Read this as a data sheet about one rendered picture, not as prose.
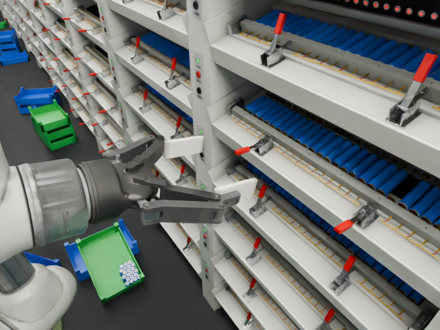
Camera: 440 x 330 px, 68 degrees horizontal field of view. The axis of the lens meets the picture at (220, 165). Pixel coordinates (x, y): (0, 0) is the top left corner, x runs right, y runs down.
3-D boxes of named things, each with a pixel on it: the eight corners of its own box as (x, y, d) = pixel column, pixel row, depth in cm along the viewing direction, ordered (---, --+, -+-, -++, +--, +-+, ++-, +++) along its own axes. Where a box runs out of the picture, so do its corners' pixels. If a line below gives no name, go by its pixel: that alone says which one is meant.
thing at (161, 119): (199, 175, 108) (186, 145, 98) (127, 106, 147) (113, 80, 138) (246, 143, 113) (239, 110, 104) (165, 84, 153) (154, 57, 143)
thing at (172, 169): (201, 219, 120) (190, 196, 110) (134, 143, 159) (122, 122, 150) (243, 186, 125) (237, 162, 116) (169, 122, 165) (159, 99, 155)
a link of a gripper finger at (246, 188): (213, 187, 42) (217, 190, 41) (254, 177, 46) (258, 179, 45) (210, 206, 43) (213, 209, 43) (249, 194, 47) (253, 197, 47)
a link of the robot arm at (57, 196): (38, 265, 35) (96, 247, 38) (28, 195, 30) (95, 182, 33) (23, 214, 41) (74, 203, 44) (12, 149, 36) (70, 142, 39)
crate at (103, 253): (144, 281, 154) (145, 275, 148) (102, 304, 145) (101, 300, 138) (118, 228, 166) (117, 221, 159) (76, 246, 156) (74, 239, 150)
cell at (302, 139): (321, 131, 74) (301, 147, 73) (315, 128, 76) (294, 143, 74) (321, 126, 73) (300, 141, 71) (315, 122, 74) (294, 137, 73)
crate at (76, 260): (79, 282, 154) (74, 272, 149) (67, 253, 167) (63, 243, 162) (139, 252, 167) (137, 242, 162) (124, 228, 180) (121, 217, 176)
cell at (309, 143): (329, 135, 73) (308, 151, 71) (322, 132, 74) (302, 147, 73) (329, 129, 72) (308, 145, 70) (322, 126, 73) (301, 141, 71)
